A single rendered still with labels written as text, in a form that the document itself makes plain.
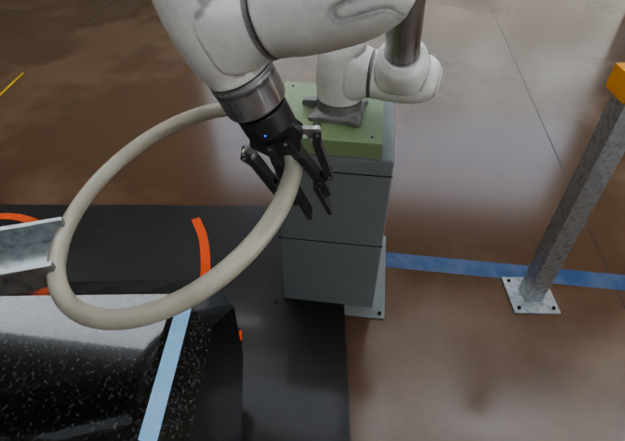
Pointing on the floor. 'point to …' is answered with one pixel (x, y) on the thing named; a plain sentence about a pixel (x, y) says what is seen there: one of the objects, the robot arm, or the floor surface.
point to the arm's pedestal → (342, 233)
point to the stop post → (574, 206)
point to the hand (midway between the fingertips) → (312, 198)
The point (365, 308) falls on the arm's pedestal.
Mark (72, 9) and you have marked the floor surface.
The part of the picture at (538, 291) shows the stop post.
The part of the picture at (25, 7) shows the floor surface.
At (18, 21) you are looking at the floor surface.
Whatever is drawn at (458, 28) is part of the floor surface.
